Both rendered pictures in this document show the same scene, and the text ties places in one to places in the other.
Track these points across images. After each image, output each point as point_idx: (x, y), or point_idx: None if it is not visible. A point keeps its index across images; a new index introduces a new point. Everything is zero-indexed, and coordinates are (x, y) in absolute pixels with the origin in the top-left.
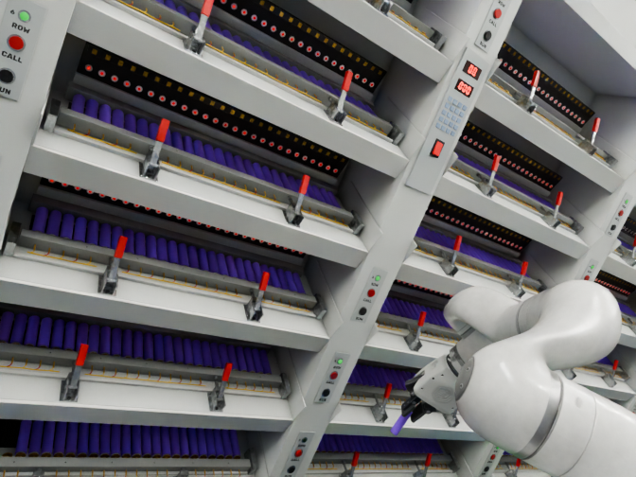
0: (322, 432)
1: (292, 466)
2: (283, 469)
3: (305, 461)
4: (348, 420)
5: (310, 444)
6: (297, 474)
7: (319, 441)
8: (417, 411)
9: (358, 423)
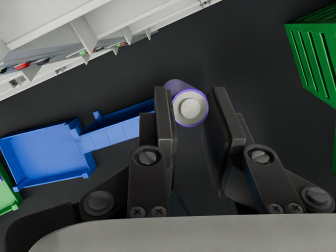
0: (20, 52)
1: (38, 61)
2: (30, 66)
3: (53, 50)
4: (64, 10)
5: (27, 56)
6: (65, 49)
7: (38, 49)
8: (212, 151)
9: (99, 2)
